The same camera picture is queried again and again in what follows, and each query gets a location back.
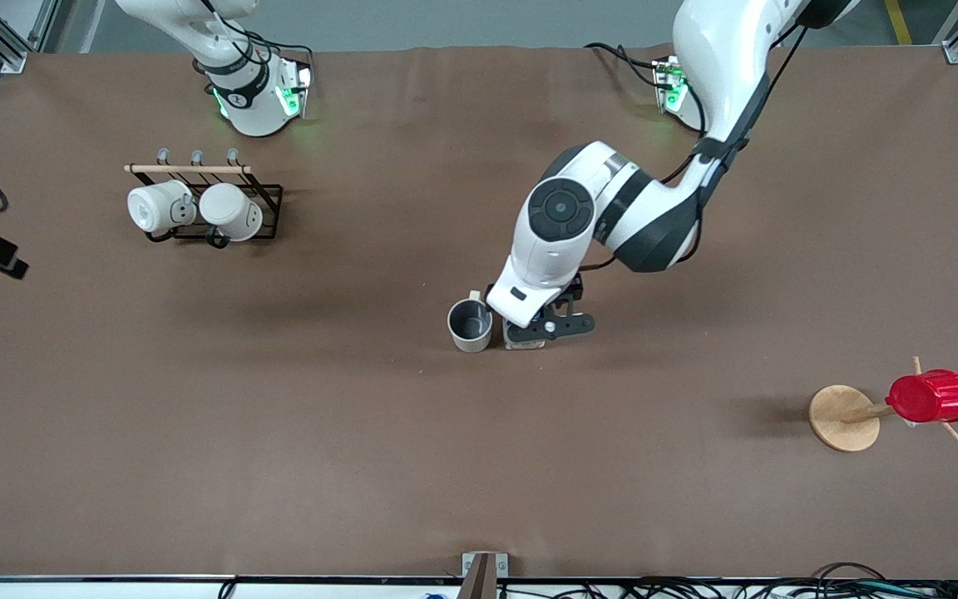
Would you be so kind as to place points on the metal table edge bracket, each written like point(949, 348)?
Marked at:
point(483, 574)

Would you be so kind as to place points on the blue white milk carton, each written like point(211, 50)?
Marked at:
point(520, 339)

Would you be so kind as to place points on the white mug with flat base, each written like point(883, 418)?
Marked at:
point(150, 208)

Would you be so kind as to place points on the wooden mug tree stand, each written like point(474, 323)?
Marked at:
point(841, 420)

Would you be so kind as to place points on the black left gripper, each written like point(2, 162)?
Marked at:
point(572, 290)

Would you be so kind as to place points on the red plastic cup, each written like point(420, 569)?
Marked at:
point(932, 397)

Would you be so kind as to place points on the grey ceramic mug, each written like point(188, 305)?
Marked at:
point(471, 333)

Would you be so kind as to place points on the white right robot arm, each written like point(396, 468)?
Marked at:
point(250, 104)

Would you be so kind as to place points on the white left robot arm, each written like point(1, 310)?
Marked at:
point(562, 208)

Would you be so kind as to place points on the green lit right base panel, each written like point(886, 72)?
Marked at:
point(294, 90)

